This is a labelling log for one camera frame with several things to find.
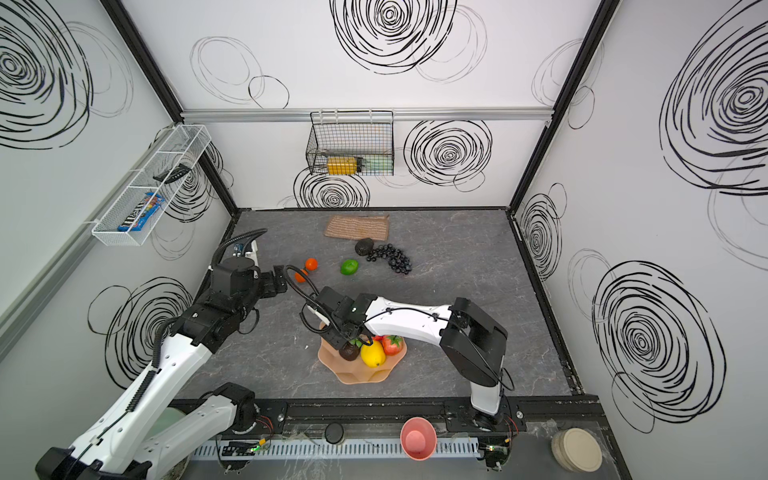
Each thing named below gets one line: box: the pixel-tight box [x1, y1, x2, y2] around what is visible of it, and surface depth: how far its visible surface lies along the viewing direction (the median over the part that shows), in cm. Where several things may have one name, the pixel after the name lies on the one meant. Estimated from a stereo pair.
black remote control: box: [153, 163, 193, 184], surface depth 82 cm
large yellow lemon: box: [360, 340, 387, 368], surface depth 80 cm
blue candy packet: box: [117, 192, 166, 232], surface depth 72 cm
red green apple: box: [382, 334, 403, 356], surface depth 79 cm
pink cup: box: [400, 416, 438, 461], surface depth 71 cm
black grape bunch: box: [366, 243, 412, 275], surface depth 104 cm
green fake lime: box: [340, 258, 359, 275], surface depth 101 cm
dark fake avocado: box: [355, 238, 375, 256], surface depth 107 cm
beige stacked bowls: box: [551, 428, 603, 473], surface depth 66 cm
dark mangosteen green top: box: [339, 339, 363, 361], surface depth 81 cm
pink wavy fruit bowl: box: [318, 322, 407, 385], surface depth 80 cm
